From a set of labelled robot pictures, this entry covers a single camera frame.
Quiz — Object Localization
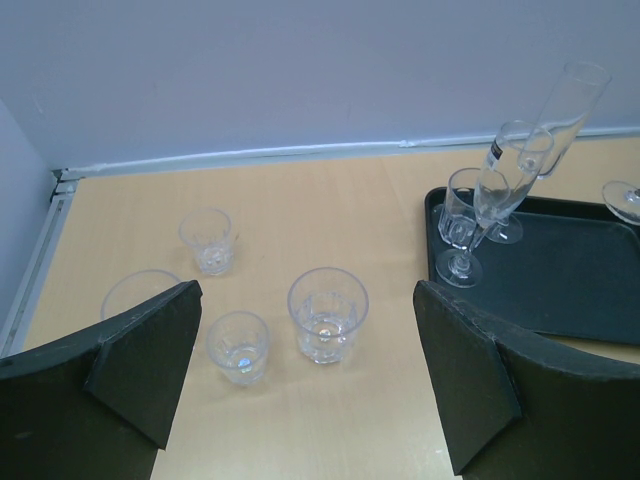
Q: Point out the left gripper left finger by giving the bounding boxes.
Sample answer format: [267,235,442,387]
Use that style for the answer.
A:
[1,280,202,479]

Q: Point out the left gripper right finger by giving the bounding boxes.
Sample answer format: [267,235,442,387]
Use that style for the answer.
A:
[413,281,639,479]

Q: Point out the faceted tumbler glass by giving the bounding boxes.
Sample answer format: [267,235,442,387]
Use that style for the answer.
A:
[438,168,489,251]

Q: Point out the etched stemmed glass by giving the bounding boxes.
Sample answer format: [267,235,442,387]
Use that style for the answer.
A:
[478,120,554,244]

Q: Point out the tall champagne flute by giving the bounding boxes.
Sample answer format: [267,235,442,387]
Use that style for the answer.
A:
[534,61,611,179]

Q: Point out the clear wine glass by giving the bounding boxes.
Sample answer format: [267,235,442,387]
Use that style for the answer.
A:
[435,120,554,288]

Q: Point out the black plastic tray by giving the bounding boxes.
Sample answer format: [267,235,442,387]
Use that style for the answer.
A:
[451,197,639,345]

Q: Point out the wide clear cup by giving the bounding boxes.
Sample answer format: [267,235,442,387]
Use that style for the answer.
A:
[100,269,181,320]

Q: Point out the small shot glass near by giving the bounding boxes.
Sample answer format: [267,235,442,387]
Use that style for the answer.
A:
[206,311,270,386]

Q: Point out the small shot glass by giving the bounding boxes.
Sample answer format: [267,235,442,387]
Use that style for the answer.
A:
[179,207,234,276]
[206,311,270,386]

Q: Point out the small shot glass far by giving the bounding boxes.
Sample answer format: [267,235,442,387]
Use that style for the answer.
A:
[179,207,234,276]

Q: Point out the large faceted tumbler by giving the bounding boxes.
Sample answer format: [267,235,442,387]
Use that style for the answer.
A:
[287,266,370,364]

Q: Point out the aluminium table frame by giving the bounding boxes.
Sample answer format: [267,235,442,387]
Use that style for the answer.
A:
[0,127,640,359]

